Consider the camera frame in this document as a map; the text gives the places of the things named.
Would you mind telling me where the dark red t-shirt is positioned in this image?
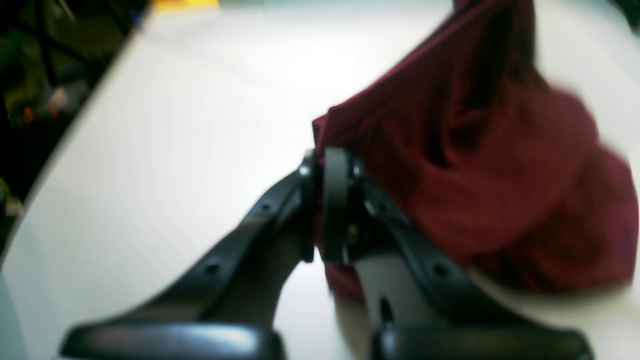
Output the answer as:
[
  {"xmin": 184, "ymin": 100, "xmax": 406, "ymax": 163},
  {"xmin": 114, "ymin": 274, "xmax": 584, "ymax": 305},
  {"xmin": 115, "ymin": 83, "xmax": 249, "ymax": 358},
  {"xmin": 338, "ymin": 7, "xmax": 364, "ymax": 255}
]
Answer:
[{"xmin": 312, "ymin": 0, "xmax": 639, "ymax": 293}]

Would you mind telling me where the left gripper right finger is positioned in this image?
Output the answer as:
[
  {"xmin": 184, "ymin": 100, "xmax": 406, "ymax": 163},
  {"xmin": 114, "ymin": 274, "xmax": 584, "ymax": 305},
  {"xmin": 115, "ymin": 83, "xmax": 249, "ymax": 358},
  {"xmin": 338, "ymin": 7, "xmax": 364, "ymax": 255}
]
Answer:
[{"xmin": 322, "ymin": 147, "xmax": 594, "ymax": 360}]

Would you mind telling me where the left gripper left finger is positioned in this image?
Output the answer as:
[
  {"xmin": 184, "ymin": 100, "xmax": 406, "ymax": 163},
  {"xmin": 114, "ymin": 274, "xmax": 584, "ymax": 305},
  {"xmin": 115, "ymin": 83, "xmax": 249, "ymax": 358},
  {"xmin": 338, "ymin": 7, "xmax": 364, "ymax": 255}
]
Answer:
[{"xmin": 60, "ymin": 150, "xmax": 317, "ymax": 360}]

